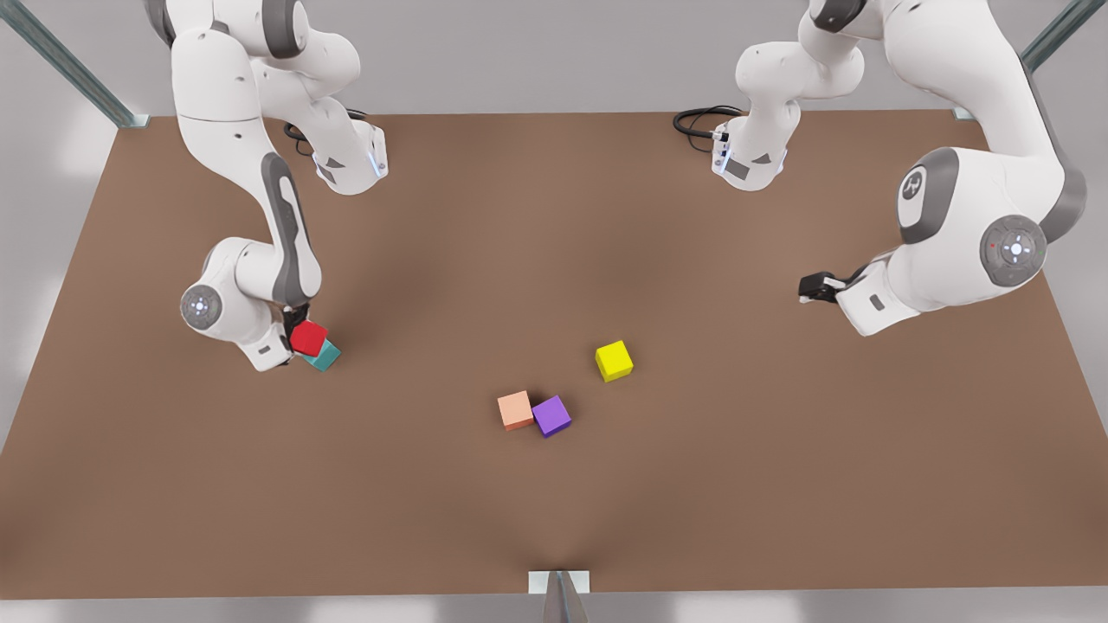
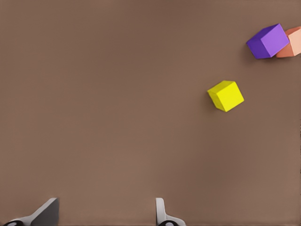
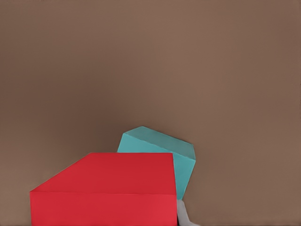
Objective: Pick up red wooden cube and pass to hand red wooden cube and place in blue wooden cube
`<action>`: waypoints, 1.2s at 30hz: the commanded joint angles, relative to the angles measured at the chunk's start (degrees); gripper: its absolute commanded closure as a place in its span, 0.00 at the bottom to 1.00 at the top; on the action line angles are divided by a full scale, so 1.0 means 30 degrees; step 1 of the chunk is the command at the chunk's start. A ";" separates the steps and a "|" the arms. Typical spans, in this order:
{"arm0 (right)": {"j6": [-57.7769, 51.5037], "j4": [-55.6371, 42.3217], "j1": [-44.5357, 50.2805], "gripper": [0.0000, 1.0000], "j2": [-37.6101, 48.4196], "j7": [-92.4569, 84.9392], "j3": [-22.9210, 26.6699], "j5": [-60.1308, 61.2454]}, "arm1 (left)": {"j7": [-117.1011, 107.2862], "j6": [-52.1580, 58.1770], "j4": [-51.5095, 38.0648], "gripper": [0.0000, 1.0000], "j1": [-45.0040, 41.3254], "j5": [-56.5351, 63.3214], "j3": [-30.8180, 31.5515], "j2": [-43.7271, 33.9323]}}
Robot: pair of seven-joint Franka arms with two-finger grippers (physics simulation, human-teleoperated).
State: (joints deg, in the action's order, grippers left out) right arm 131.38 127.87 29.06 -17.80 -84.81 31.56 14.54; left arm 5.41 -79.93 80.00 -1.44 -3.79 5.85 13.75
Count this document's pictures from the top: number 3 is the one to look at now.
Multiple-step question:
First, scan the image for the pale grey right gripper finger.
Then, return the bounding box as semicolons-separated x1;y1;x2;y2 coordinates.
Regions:
176;199;199;226

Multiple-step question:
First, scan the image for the red wooden cube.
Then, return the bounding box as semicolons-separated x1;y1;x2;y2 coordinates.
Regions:
30;152;177;226

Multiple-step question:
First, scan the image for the blue wooden cube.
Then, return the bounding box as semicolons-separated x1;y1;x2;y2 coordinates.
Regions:
117;126;197;201

